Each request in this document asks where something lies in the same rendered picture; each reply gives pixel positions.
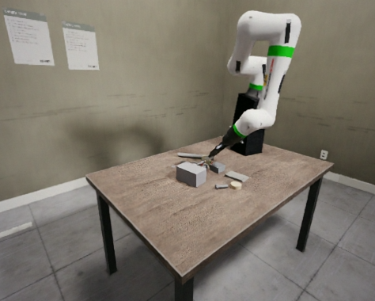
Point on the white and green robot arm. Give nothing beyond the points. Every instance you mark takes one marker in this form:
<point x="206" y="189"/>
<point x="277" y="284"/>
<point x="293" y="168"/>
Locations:
<point x="266" y="74"/>

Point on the beige round disc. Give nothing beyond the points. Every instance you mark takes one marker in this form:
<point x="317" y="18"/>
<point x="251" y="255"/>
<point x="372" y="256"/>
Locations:
<point x="235" y="185"/>

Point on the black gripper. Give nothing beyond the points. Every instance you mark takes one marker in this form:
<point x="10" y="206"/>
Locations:
<point x="226" y="142"/>

